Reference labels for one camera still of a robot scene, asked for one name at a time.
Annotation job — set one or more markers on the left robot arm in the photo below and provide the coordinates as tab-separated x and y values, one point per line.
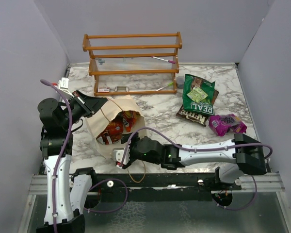
66	194

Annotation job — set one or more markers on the beige paper bag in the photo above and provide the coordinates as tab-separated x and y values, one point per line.
111	111

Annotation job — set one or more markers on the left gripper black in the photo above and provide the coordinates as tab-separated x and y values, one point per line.
90	105

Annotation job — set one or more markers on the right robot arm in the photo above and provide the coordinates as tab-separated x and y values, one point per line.
240	155

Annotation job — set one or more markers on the small red white box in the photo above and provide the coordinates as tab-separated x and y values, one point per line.
103	89

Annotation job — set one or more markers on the light green snack packet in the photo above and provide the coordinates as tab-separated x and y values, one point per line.
197	94

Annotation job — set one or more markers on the metal handle bracket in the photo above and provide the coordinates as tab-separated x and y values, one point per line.
121	89

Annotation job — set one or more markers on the brown kettle chips bag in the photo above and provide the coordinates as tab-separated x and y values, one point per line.
196	116

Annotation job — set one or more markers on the wooden three-tier shelf rack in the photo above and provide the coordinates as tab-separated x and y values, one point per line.
132	59

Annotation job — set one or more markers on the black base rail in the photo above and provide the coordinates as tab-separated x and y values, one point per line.
155	187

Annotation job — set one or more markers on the orange red snack bag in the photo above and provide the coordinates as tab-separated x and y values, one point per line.
112	133

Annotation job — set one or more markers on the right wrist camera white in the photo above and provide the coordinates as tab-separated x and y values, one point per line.
121	161

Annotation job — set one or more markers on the small grey plastic cup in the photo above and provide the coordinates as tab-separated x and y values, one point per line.
180	80

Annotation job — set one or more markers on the green capped white marker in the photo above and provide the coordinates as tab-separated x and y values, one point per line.
161	88

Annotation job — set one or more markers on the pink capped white marker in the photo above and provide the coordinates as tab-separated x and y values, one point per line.
162	59

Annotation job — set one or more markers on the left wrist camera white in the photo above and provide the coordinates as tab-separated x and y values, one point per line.
63	85

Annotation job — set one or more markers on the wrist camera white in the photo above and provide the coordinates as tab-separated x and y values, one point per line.
63	85
121	161

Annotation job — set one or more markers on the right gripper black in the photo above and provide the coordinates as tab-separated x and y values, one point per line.
134	138

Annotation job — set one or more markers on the green real chips bag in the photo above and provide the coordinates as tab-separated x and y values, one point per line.
192	81

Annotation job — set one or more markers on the magenta candy bag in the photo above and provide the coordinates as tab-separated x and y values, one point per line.
222	124

